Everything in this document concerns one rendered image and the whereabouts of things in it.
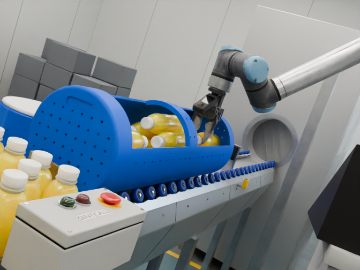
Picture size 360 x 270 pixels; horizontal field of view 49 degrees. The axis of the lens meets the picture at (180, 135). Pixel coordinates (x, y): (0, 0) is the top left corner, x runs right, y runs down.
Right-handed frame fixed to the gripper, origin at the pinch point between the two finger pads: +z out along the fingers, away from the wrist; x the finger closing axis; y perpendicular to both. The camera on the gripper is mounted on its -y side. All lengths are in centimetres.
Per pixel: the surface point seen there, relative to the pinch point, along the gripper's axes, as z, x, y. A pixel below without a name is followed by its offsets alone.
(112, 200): 2, -25, -87
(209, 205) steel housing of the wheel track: 27.9, -8.2, 18.7
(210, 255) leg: 95, 11, 130
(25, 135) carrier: 18, 46, -39
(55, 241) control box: 5, -27, -101
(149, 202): 19.7, -5.3, -33.3
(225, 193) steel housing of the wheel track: 24.9, -7.2, 39.1
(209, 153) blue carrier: 2.5, -8.6, -6.0
